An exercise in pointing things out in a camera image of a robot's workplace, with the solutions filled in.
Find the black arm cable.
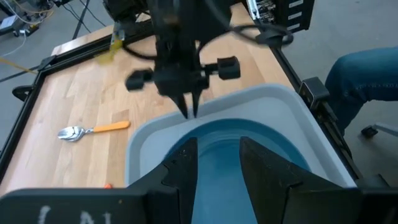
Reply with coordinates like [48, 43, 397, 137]
[195, 24, 259, 55]

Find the blue plate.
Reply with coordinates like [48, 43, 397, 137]
[163, 118, 312, 224]

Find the grey chair base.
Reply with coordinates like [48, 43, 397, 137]
[360, 122, 398, 139]

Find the black depth camera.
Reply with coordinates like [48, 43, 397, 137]
[298, 76, 331, 110]

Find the black frame clamp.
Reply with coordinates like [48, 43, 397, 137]
[254, 29, 295, 48]
[11, 85, 35, 103]

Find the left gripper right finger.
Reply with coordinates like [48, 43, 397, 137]
[239, 136, 346, 224]

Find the person's leg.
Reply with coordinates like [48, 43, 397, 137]
[324, 46, 398, 135]

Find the black aluminium table frame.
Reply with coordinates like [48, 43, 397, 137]
[0, 18, 389, 190]

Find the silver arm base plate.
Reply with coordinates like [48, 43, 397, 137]
[110, 22, 126, 42]

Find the yellow cable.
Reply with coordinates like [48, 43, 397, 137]
[0, 57, 39, 75]

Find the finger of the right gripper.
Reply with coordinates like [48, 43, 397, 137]
[190, 88, 204, 119]
[170, 92, 190, 120]

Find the white power strip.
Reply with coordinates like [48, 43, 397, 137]
[0, 14, 40, 37]

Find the grey plastic tray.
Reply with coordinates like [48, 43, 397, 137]
[124, 83, 358, 189]

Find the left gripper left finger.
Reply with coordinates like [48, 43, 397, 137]
[128, 136, 199, 224]

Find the spoon with orange handle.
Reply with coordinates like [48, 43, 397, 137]
[57, 120, 131, 142]

